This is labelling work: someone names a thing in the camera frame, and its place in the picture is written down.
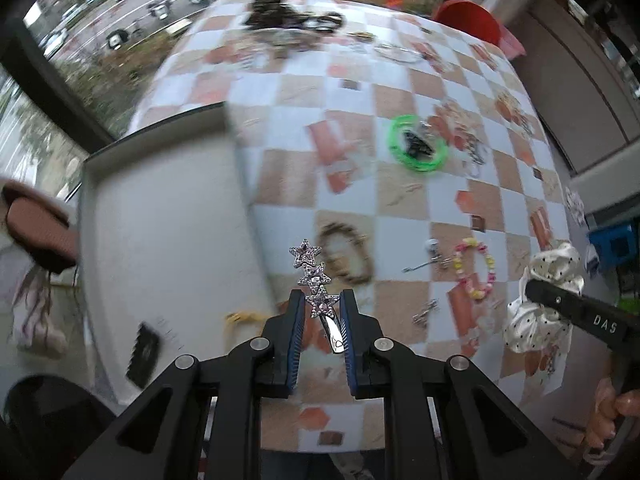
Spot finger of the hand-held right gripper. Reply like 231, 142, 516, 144
521, 279, 581, 323

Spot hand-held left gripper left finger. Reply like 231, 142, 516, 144
60, 289, 307, 480

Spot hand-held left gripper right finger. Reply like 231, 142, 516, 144
340, 290, 581, 480

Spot cream polka dot scrunchie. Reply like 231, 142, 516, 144
502, 241, 586, 353

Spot silver star hair clip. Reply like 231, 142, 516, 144
289, 240, 348, 356

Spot brown braided bracelet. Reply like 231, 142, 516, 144
317, 222, 376, 283

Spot pink yellow beaded bracelet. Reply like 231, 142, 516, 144
452, 237, 497, 298

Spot silver rhinestone earring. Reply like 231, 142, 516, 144
402, 252, 453, 273

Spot black scalloped hair clip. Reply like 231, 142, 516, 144
125, 322, 161, 388

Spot grey shallow tray box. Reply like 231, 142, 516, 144
77, 101, 301, 406

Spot green translucent bangle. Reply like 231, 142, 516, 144
389, 114, 449, 174

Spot person's right hand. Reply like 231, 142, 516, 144
582, 377, 640, 453

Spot beige rabbit ear hair clip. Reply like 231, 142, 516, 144
225, 311, 271, 326

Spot blue plastic stool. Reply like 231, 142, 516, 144
587, 225, 636, 266

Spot black hair claw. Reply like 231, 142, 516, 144
404, 130, 436, 158

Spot checkered tablecloth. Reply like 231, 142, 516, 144
122, 0, 571, 453

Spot pink white towel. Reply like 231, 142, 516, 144
10, 265, 68, 358

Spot black round stool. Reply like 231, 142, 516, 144
0, 375, 118, 480

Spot brown slipper pink sole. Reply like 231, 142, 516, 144
0, 182, 71, 221
5, 197, 81, 271

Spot silver hoop bangle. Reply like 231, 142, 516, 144
374, 42, 426, 65

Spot red plastic chair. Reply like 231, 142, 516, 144
432, 0, 526, 58

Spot leopard print scrunchie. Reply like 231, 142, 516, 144
245, 0, 301, 31

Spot black beaded bracelet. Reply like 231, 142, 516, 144
300, 10, 347, 36

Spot black window frame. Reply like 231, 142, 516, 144
0, 17, 123, 153

